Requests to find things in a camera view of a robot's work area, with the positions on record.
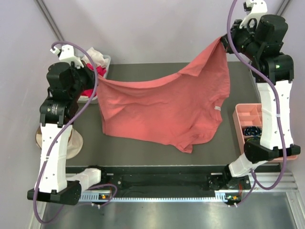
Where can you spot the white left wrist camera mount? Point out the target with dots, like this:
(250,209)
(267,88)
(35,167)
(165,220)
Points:
(66,54)

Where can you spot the round cream fabric basket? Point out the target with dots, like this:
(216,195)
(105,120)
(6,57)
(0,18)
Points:
(75,142)

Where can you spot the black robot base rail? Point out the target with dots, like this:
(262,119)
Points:
(172,181)

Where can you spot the cream t-shirt in bin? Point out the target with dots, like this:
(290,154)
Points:
(97,57)

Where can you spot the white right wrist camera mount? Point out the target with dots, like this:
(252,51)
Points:
(254,9)

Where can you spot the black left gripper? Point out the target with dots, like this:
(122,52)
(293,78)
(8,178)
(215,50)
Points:
(89,74)

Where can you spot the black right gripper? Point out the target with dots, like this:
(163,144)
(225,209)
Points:
(236,30)

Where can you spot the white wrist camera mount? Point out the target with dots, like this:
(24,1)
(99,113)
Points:
(66,54)
(254,9)

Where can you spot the blue patterned coiled item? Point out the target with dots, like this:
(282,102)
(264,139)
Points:
(252,131)

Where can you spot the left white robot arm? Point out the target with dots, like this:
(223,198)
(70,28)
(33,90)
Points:
(57,114)

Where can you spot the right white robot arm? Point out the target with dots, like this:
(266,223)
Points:
(274,83)

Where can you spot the salmon pink t-shirt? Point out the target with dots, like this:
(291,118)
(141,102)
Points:
(181,109)

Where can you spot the pink divided organizer tray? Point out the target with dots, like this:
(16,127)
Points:
(250,119)

